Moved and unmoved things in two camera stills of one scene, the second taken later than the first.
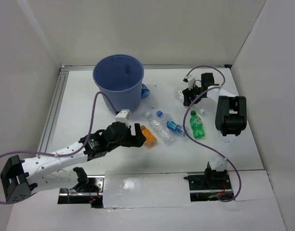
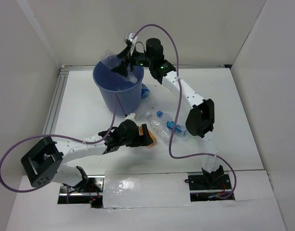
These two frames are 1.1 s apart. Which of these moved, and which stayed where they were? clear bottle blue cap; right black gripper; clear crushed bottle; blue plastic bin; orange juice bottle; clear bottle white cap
Moved: clear crushed bottle; right black gripper
Stayed: blue plastic bin; clear bottle blue cap; clear bottle white cap; orange juice bottle
